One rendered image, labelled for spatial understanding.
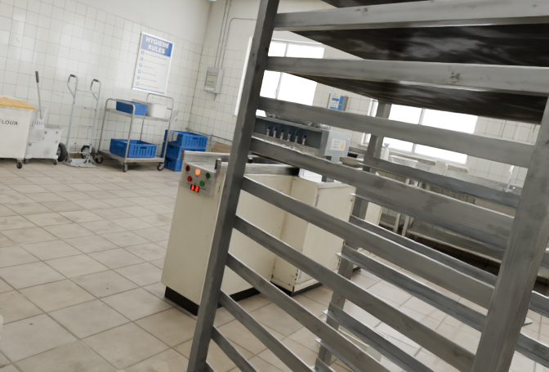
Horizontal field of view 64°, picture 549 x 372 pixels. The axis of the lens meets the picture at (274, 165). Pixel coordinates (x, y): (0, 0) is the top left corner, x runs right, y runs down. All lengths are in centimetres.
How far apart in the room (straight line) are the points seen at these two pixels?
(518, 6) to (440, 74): 12
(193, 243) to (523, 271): 215
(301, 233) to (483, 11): 239
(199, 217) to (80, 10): 458
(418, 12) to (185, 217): 207
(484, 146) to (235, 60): 701
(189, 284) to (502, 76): 223
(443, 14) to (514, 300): 39
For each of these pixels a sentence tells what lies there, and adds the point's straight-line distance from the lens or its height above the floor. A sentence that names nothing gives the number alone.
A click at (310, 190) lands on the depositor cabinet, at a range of 286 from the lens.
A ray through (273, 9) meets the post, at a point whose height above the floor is 143.
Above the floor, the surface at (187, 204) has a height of 60.
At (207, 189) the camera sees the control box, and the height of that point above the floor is 74.
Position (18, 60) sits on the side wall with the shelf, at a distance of 625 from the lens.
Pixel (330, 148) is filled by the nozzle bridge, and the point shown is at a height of 107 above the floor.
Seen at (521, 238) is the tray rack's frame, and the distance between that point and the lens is 57.
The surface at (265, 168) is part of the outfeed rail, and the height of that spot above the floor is 88.
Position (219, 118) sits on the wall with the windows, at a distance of 757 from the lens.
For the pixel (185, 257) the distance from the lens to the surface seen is 261.
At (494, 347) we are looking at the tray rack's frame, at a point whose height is 101.
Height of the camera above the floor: 122
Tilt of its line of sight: 7 degrees down
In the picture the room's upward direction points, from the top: 12 degrees clockwise
